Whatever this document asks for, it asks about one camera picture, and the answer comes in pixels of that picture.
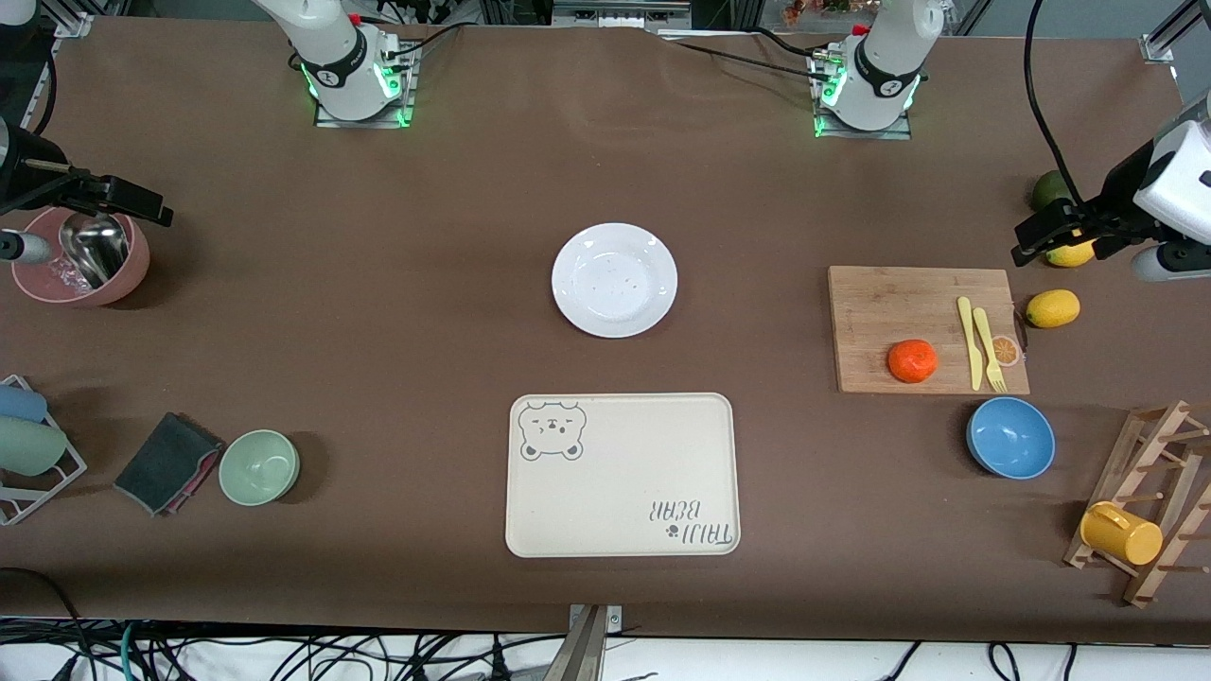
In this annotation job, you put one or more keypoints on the white round plate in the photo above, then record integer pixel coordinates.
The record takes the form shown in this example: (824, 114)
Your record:
(615, 281)

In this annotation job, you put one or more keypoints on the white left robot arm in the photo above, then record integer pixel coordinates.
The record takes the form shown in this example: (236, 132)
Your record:
(880, 66)

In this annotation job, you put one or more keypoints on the yellow lemon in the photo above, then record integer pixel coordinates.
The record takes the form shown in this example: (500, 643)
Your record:
(1052, 308)
(1071, 255)

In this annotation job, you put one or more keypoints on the pink bowl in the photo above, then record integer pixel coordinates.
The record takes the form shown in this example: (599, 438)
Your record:
(38, 284)

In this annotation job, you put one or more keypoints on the yellow mug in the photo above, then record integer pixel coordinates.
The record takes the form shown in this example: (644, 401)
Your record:
(1121, 534)

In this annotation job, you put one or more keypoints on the wooden peg rack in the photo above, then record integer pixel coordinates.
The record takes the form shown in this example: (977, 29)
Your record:
(1159, 445)

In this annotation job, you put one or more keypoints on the cream tray with bear print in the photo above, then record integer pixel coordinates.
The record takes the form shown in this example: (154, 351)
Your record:
(624, 473)

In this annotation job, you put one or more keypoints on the stainless steel cup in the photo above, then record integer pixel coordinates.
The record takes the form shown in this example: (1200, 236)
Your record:
(95, 248)

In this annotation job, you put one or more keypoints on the light blue cup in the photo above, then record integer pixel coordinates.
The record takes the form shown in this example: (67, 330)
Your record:
(21, 404)

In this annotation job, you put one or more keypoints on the orange slice charm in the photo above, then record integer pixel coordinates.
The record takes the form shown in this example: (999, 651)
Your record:
(1005, 351)

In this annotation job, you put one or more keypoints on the pale green bowl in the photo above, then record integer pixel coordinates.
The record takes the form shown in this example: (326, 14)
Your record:
(258, 467)

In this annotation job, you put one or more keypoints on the dark green lime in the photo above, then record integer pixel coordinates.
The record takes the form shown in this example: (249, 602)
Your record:
(1045, 192)

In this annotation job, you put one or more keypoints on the aluminium profile bar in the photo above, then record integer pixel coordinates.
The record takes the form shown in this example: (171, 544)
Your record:
(587, 653)

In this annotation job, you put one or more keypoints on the orange fruit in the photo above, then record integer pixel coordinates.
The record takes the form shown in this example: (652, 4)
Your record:
(912, 361)

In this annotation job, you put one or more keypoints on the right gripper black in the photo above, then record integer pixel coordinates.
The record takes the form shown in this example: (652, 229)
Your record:
(28, 168)

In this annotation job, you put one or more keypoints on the grey power strip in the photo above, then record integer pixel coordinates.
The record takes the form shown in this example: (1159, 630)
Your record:
(615, 14)

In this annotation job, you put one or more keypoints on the dark grey folded cloth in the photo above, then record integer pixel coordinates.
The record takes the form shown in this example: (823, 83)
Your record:
(166, 462)

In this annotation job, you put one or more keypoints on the yellow plastic fork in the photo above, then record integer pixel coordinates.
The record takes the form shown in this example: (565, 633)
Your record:
(984, 331)

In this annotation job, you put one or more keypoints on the aluminium frame bracket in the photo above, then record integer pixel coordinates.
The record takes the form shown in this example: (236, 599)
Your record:
(1159, 45)
(74, 24)

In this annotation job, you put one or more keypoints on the blue bowl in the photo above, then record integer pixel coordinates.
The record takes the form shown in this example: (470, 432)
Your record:
(1010, 438)

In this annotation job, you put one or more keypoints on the pale green cup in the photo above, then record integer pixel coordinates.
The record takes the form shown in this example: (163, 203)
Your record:
(28, 446)

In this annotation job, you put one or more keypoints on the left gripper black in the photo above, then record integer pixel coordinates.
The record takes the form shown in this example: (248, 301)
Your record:
(1123, 187)

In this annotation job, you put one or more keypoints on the yellow plastic knife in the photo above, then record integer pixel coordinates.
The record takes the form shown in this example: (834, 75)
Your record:
(973, 359)

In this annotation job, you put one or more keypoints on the wooden cutting board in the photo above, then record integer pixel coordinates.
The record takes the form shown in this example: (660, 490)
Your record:
(889, 312)

